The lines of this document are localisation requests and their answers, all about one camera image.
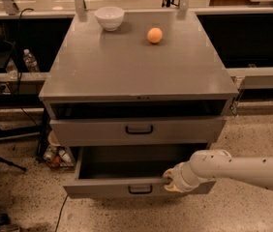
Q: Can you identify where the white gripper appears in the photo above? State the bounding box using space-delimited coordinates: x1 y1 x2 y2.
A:
163 161 202 192

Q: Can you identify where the grey drawer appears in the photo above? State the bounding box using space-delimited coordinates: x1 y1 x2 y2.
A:
50 116 226 146
64 143 208 199

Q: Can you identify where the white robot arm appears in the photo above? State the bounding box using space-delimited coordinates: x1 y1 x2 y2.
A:
163 150 273 193

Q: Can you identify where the grey metal drawer cabinet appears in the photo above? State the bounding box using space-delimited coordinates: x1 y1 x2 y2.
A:
38 9 239 198

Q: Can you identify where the grey top drawer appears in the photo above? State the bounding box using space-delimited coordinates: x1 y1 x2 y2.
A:
50 116 226 146

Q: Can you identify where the clutter pile beside cabinet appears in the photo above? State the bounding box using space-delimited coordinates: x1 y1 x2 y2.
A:
43 131 75 168

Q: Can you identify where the orange fruit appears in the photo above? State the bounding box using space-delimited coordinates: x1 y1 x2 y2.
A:
147 28 163 44

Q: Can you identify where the white ceramic bowl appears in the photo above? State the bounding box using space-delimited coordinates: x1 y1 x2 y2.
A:
94 7 125 31

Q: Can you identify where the clear plastic water bottle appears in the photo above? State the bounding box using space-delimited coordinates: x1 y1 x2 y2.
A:
23 49 40 73

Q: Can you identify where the black tripod leg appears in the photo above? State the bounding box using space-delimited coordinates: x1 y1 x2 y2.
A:
0 150 27 172

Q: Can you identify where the black floor cable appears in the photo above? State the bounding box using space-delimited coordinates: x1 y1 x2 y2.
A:
53 193 70 232

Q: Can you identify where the grey metal rail frame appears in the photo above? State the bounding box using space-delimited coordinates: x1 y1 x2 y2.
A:
0 0 273 97

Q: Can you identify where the black hanging cable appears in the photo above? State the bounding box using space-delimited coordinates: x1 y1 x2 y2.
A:
2 7 40 128

